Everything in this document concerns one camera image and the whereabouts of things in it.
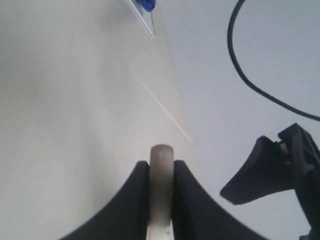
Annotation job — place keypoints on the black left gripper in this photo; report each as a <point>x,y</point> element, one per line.
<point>267,171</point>

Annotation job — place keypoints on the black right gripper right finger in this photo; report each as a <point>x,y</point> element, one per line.
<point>196,216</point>

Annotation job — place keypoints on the white paint brush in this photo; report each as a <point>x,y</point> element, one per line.
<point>161,184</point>

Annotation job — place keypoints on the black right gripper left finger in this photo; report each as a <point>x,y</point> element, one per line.
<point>126,216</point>

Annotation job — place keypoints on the blue object on tray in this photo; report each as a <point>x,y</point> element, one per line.
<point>147,5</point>

